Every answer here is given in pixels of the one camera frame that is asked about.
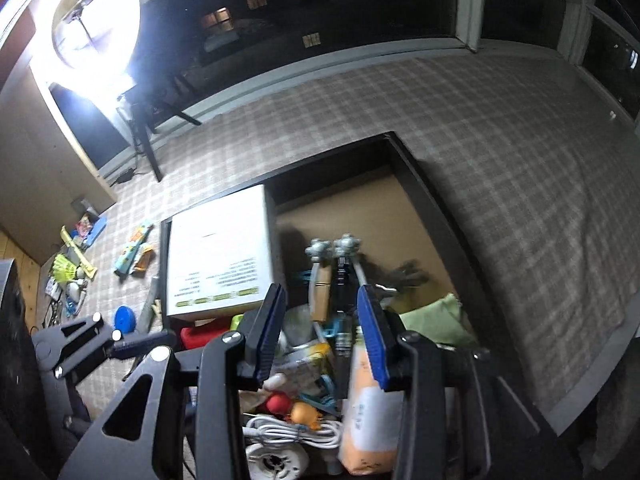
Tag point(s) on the yellow small packet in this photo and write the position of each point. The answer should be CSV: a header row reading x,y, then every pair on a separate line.
x,y
315,355

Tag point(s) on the yellow-green shuttlecock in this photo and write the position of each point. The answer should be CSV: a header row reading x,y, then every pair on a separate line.
x,y
66,266

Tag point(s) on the white window frame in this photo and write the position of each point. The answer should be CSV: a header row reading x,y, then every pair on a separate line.
x,y
470,5

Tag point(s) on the black tripod stand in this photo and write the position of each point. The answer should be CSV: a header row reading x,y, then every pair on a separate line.
x,y
145,130

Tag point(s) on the white round mini fan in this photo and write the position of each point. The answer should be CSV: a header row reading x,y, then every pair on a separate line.
x,y
275,462

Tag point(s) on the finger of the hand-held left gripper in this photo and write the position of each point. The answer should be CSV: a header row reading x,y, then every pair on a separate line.
x,y
140,344

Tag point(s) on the blue round lid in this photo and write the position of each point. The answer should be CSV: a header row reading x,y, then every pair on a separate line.
x,y
125,319

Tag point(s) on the green cloth pouch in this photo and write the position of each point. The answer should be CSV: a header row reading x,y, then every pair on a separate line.
x,y
435,320

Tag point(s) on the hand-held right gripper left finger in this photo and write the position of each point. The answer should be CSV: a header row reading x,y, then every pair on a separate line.
x,y
270,340

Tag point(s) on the orange rubber toy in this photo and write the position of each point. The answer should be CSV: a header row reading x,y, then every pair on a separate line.
x,y
305,414

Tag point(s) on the black wooden drawer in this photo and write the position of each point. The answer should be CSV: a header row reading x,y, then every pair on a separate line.
x,y
430,220

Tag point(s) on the silver metal fitting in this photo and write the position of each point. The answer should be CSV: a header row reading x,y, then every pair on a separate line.
x,y
318,249
347,245

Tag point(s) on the red plastic container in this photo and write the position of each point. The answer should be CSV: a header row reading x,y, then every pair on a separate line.
x,y
205,337

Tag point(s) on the black slim bottle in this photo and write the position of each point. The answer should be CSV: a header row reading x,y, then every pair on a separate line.
x,y
343,290

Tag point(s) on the black power adapter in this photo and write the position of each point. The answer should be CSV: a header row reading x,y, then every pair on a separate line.
x,y
124,176

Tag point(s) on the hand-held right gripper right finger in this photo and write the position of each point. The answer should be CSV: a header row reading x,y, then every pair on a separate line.
x,y
375,340

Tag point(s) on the grey plaid blanket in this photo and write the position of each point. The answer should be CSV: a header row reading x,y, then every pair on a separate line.
x,y
500,170

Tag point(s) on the orange and white packet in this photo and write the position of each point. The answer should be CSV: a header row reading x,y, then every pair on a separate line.
x,y
367,425

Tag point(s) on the yellow plastic ruler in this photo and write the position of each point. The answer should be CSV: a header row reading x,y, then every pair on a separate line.
x,y
79,252

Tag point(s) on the blue and yellow toy gun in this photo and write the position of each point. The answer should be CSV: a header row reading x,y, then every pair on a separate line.
x,y
131,257

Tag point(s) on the red ball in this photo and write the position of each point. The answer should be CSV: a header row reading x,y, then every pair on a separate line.
x,y
279,404

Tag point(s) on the white printed cardboard box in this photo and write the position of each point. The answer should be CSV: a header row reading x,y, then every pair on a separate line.
x,y
220,245

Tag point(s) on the grey metal tool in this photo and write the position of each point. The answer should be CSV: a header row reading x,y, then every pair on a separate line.
x,y
330,330

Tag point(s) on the blue flat case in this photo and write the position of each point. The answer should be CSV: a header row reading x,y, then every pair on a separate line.
x,y
96,230

